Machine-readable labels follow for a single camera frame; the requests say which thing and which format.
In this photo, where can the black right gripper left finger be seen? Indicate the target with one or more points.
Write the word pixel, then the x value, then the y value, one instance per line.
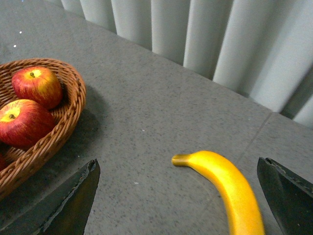
pixel 64 211

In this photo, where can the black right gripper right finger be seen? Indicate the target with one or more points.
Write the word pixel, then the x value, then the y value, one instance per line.
pixel 289 196

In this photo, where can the yellow banana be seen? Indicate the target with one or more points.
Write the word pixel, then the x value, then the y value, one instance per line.
pixel 242 209

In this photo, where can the left brown wicker basket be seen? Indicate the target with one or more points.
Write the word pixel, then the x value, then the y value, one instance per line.
pixel 24 163

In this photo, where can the front red apple in basket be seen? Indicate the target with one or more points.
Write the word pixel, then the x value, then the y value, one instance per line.
pixel 23 122

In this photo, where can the red apple in basket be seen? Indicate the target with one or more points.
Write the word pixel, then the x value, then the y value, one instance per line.
pixel 23 122
pixel 39 84

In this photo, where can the back red apple in basket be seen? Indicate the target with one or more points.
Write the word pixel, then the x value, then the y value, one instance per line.
pixel 39 84

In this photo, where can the pale pleated curtain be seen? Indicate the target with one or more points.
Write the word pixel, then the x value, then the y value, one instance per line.
pixel 261 49

